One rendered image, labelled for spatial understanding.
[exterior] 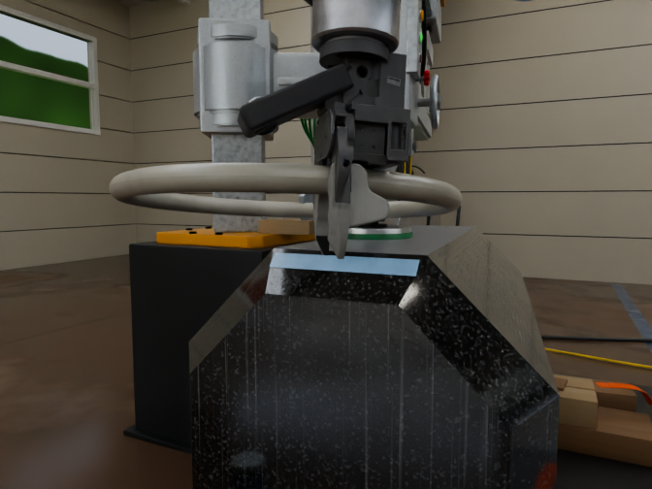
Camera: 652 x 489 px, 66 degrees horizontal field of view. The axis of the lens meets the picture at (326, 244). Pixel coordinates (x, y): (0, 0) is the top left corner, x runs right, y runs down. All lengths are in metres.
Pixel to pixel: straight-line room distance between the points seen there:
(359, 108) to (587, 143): 5.79
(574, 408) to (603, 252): 4.32
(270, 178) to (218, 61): 1.45
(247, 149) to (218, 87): 0.24
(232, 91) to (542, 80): 4.87
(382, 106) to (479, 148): 5.79
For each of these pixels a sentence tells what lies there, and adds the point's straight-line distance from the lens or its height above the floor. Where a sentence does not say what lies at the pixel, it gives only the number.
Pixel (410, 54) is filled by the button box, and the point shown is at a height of 1.25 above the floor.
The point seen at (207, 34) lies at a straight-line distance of 2.00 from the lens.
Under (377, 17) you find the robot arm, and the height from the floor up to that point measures 1.08.
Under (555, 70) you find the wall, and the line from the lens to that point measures 6.37.
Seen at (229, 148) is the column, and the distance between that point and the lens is 1.94.
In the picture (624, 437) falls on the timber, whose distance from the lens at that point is 2.07.
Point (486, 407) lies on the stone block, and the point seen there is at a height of 0.57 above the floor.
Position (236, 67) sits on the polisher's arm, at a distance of 1.91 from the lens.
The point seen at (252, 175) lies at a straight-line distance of 0.50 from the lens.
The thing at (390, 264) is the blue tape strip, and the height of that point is 0.79.
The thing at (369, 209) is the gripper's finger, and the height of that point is 0.90.
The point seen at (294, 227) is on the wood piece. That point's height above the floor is 0.81.
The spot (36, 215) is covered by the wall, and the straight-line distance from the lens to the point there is 7.82.
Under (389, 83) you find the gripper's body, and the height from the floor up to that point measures 1.02.
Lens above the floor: 0.91
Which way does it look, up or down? 5 degrees down
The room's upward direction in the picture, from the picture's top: straight up
